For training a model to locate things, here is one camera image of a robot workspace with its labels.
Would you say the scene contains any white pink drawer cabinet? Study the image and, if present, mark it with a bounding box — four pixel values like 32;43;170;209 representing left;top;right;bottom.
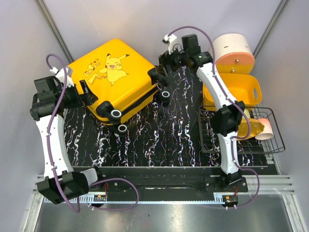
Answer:
209;33;255;74

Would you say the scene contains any aluminium frame rail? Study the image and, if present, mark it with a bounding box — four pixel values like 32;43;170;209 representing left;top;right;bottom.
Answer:
32;174;295;203

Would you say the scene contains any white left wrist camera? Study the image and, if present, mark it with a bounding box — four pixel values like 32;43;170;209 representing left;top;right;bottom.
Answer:
50;66;74;88

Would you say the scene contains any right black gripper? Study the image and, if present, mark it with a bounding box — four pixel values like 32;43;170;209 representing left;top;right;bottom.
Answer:
156;44;189;77

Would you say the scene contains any pale green cup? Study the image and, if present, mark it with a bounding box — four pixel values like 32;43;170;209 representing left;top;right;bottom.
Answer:
244;109;251;118

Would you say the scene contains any black wire rack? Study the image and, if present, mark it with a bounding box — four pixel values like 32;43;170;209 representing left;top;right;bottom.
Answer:
198;105;285;155

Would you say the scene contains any yellow plastic basket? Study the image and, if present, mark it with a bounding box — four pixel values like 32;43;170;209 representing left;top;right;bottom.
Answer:
203;73;263;111

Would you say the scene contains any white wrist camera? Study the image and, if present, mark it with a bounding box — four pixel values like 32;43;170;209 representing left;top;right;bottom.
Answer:
50;66;74;88
162;34;182;56

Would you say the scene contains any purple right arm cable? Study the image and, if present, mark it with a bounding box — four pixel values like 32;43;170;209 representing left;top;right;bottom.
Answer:
166;26;260;210

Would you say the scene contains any black marble pattern mat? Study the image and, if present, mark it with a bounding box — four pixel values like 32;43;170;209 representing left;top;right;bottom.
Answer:
63;64;276;168

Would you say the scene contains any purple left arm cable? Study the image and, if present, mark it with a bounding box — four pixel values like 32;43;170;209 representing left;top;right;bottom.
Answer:
45;53;140;213

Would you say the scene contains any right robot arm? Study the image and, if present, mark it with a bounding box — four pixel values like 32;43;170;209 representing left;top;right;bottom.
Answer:
159;33;245;192

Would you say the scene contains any yellow ceramic dish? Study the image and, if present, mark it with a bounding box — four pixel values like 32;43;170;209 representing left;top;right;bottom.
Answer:
237;117;265;140

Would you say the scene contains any pink white cup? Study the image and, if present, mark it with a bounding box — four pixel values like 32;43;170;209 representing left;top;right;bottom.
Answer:
255;118;274;140

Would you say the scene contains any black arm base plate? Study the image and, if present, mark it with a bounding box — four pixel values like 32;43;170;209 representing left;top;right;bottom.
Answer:
98;167;248;193

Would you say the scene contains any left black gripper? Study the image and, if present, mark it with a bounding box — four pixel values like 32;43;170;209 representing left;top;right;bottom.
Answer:
56;79;98;109

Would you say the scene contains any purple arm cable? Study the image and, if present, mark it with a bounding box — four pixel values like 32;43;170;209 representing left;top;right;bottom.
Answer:
45;53;140;213
166;26;260;210

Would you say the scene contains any yellow Pikachu suitcase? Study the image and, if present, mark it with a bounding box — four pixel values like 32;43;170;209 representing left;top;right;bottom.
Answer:
68;39;170;136

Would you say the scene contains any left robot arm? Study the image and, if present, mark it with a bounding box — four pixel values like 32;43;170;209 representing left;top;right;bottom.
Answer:
30;76;104;204

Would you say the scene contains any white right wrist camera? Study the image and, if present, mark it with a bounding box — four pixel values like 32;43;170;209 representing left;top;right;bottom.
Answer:
162;34;182;56

